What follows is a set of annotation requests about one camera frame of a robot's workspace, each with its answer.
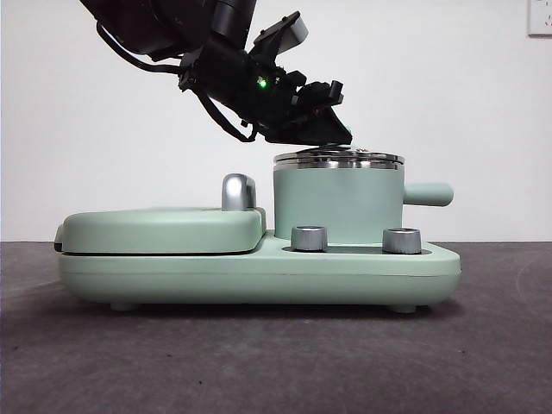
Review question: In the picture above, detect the silver control knob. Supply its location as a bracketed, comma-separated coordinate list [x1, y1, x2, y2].
[382, 227, 423, 254]
[291, 224, 329, 252]

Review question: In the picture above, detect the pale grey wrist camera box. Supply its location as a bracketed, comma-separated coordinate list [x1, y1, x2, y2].
[279, 11, 310, 47]

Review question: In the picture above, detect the mint green griddle cover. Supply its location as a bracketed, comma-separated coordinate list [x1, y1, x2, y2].
[53, 205, 268, 255]

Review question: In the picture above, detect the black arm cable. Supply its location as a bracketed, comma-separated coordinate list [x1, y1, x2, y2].
[196, 88, 260, 143]
[95, 21, 191, 74]

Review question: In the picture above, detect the glass pot lid green knob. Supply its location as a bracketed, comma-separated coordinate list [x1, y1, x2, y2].
[273, 144, 406, 168]

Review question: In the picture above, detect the mint green breakfast machine base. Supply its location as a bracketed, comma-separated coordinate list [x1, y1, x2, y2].
[58, 230, 462, 312]

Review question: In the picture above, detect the chrome griddle cover handle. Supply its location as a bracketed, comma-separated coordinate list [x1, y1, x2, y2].
[221, 172, 260, 211]

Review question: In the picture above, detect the white wall socket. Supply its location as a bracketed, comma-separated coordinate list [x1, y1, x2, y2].
[528, 0, 552, 38]

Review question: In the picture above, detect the mint green steamer pot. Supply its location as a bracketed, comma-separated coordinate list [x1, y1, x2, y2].
[273, 161, 456, 241]

